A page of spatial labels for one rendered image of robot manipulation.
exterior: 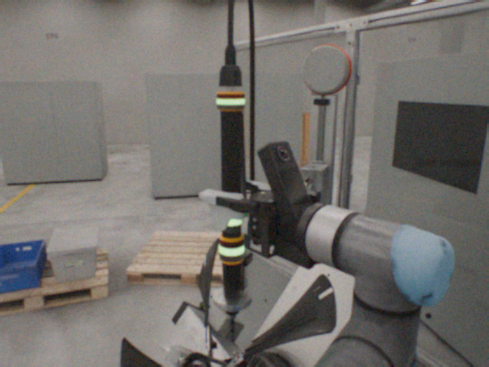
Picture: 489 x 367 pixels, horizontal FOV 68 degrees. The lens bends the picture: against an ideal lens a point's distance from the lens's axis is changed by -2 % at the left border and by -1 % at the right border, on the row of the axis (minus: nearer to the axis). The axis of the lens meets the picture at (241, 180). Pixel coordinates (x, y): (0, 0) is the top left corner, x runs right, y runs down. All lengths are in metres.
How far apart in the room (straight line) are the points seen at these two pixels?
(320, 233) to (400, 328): 0.13
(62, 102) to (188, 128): 2.74
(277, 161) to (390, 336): 0.25
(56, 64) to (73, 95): 5.38
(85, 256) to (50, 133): 4.60
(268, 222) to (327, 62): 0.81
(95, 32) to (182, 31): 2.65
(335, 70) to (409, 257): 0.90
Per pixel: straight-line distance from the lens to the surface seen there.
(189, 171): 6.18
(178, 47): 12.75
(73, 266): 3.62
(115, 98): 12.73
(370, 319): 0.45
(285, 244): 0.52
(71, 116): 7.75
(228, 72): 0.57
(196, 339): 1.17
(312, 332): 0.72
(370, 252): 0.42
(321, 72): 1.24
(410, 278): 0.41
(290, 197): 0.49
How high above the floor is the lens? 1.82
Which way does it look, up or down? 14 degrees down
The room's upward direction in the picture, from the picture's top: straight up
